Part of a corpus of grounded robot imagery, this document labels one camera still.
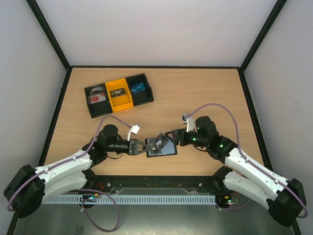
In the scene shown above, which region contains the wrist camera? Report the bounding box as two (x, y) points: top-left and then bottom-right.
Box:
(127, 125), (140, 141)
(181, 114), (195, 132)

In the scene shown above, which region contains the yellow bin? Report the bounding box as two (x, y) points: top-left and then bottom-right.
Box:
(105, 78), (134, 113)

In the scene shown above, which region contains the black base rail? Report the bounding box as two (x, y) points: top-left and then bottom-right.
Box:
(25, 174), (286, 196)

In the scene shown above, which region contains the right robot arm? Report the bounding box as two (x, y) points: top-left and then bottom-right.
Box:
(165, 116), (307, 227)

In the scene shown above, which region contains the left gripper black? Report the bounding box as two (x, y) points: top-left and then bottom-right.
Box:
(106, 139), (151, 156)

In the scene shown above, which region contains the grey vip card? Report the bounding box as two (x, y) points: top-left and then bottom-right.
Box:
(151, 133), (168, 154)

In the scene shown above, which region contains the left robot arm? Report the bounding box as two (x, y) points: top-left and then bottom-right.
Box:
(3, 124), (153, 218)

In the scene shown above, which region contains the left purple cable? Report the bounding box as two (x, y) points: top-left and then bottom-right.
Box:
(6, 115), (133, 231)

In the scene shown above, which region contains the blue card in bin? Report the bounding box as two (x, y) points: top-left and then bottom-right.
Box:
(131, 83), (146, 95)

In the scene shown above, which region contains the black cage frame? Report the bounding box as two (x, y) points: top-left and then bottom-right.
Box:
(6, 0), (313, 235)

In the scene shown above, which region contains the dark picture card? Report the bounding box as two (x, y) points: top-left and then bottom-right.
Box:
(110, 88), (126, 98)

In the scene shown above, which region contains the black card holder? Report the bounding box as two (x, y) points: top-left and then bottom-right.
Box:
(146, 138), (178, 158)

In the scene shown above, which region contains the black bin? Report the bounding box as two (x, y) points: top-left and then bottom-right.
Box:
(84, 83), (113, 118)
(126, 73), (154, 106)

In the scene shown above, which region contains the red white card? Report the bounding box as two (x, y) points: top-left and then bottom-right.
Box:
(89, 86), (107, 104)

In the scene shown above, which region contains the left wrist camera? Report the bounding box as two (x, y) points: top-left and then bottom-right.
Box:
(127, 125), (140, 141)

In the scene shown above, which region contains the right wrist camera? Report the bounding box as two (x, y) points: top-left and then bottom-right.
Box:
(181, 114), (195, 132)

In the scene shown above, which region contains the light blue cable duct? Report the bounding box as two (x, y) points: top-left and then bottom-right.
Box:
(44, 194), (216, 205)

